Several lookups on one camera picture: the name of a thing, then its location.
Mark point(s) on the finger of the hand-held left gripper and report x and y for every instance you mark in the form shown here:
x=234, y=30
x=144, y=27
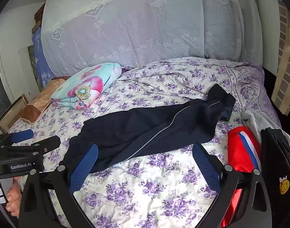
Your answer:
x=45, y=143
x=21, y=135

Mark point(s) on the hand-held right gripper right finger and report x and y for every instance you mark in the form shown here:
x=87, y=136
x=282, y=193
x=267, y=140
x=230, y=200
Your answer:
x=206, y=168

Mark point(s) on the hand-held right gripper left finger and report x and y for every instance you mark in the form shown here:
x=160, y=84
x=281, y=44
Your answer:
x=84, y=168

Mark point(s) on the dark navy pants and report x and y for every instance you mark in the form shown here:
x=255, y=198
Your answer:
x=147, y=128

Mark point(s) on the person's left hand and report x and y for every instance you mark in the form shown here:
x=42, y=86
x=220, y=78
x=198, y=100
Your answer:
x=13, y=200

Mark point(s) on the framed picture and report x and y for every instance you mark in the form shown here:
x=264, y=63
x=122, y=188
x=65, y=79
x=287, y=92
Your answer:
x=13, y=112

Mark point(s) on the red striped garment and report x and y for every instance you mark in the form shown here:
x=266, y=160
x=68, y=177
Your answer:
x=240, y=152

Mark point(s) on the brown pillow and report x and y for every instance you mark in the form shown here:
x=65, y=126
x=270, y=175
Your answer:
x=38, y=102

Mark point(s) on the purple floral bed sheet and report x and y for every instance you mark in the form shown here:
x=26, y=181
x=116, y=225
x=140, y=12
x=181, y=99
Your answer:
x=159, y=190

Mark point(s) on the grey white garment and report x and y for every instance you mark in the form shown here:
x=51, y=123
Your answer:
x=259, y=121

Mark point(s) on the black garment with smiley patch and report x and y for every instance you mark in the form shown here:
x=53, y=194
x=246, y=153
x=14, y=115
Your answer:
x=275, y=152

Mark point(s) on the folded teal pink floral quilt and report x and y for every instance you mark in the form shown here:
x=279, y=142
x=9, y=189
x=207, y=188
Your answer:
x=87, y=85

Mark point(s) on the blue printed cloth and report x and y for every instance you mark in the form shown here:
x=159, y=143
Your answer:
x=41, y=64

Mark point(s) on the brown wooden box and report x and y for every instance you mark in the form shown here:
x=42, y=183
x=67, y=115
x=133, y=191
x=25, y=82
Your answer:
x=38, y=16

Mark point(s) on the lavender lace bedding cover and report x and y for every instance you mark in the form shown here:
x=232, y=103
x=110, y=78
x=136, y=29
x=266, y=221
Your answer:
x=135, y=28

